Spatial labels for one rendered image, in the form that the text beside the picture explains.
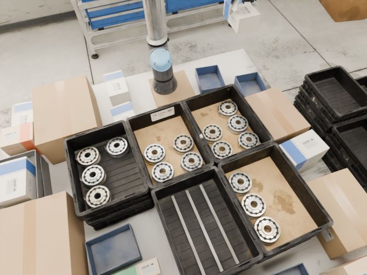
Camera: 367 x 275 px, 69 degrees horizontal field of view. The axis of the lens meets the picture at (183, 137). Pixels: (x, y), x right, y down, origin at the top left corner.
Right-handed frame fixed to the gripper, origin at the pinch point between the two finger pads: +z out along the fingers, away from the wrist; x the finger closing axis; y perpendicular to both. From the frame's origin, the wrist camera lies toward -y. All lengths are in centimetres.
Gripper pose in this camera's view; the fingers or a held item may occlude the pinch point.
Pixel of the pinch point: (241, 11)
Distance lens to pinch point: 164.5
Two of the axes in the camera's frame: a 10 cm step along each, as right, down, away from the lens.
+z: 0.3, 5.5, 8.4
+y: 3.1, 7.9, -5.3
